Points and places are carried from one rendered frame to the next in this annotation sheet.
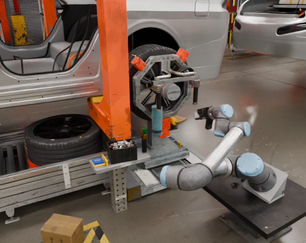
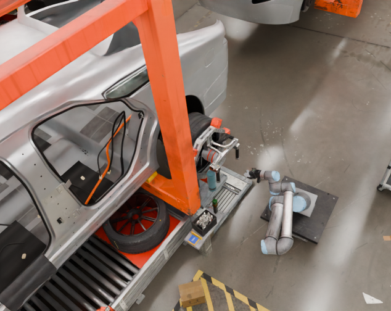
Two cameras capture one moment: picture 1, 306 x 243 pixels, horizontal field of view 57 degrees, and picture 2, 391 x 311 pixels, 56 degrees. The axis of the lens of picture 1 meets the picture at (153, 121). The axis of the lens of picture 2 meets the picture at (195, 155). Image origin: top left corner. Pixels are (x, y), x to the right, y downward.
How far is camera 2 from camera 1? 2.22 m
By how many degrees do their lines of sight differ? 30
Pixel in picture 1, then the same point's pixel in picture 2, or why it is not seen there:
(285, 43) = (261, 12)
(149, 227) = (236, 257)
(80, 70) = (135, 168)
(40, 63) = (63, 154)
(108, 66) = (185, 179)
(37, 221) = (159, 290)
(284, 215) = (321, 223)
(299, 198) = (324, 203)
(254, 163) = (301, 204)
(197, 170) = (286, 243)
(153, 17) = not seen: hidden behind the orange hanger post
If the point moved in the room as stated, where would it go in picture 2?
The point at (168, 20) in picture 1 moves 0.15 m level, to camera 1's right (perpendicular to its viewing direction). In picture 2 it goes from (188, 85) to (202, 80)
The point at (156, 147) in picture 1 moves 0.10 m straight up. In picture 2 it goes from (204, 187) to (203, 181)
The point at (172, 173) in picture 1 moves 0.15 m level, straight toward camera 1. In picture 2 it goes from (271, 248) to (280, 264)
